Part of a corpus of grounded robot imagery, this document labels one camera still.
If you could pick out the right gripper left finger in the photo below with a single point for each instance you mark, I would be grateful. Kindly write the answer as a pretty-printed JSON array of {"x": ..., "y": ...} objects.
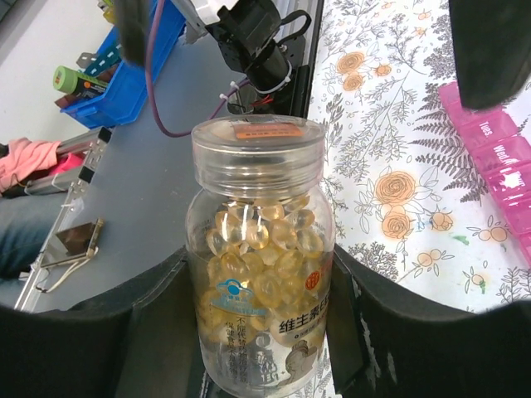
[{"x": 138, "y": 339}]

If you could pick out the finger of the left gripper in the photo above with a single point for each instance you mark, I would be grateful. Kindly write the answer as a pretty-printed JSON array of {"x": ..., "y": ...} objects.
[
  {"x": 132, "y": 21},
  {"x": 491, "y": 41}
]

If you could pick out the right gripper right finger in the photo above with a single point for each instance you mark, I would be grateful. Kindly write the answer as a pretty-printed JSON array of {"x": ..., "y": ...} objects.
[{"x": 386, "y": 341}]

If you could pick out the pink weekly pill organizer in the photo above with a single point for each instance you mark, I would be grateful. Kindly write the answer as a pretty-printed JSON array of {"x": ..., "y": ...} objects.
[{"x": 500, "y": 154}]

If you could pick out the clear bottle of yellow pills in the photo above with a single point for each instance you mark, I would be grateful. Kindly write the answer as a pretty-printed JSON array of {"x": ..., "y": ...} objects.
[{"x": 260, "y": 241}]

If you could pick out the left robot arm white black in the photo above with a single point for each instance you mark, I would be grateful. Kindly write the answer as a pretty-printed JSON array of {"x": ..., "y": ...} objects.
[{"x": 245, "y": 33}]

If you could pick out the blue plastic storage bin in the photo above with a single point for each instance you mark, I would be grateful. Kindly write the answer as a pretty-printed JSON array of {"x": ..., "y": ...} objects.
[{"x": 126, "y": 93}]

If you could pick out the green tape roll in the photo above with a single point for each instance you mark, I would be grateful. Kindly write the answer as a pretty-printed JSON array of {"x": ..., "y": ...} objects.
[{"x": 69, "y": 81}]

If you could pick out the floral table mat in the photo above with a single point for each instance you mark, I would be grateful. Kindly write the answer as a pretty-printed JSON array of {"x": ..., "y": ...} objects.
[{"x": 407, "y": 200}]

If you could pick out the pink cloth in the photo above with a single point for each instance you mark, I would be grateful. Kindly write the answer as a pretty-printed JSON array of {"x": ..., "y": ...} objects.
[{"x": 28, "y": 160}]

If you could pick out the smartphone with cord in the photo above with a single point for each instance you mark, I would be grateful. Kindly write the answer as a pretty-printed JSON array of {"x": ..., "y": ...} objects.
[{"x": 71, "y": 245}]

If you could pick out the aluminium frame rail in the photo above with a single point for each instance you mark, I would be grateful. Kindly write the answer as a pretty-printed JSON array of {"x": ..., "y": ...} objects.
[{"x": 75, "y": 184}]

